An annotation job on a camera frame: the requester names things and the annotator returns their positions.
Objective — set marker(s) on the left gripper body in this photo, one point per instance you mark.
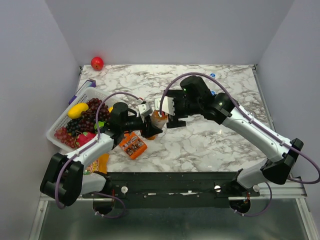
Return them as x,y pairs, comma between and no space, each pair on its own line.
136,123

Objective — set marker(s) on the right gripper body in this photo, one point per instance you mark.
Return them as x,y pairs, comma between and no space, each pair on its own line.
182,109

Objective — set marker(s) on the orange juice bottle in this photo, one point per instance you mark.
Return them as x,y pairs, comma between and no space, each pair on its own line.
158,120

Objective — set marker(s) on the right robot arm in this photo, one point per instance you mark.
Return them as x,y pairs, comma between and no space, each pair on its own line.
195,98

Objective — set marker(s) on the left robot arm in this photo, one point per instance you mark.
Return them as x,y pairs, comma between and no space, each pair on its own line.
63,178

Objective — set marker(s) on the orange snack box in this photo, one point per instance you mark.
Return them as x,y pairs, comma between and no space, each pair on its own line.
132,145

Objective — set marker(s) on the green toy fruit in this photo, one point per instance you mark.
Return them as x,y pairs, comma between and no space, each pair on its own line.
99,125

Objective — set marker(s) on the dark purple grape bunch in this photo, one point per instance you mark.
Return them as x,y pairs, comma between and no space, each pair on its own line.
89,117

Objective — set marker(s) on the yellow snack bag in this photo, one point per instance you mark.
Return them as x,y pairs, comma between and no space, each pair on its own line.
99,165

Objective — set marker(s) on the white plastic basket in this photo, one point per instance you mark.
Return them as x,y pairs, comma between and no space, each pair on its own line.
63,119

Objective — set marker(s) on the yellow mango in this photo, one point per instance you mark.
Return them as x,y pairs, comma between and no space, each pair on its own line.
75,112

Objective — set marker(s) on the purple white box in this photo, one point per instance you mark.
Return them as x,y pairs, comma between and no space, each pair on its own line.
89,83

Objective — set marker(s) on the black blue grape bunch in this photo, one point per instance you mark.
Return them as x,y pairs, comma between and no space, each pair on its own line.
74,125

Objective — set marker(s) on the red apple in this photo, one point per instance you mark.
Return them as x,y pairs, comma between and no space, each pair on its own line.
97,63

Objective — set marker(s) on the light red grape bunch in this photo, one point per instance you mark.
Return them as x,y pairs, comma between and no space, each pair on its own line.
65,137

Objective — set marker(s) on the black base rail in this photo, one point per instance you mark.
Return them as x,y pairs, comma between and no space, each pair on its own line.
175,189

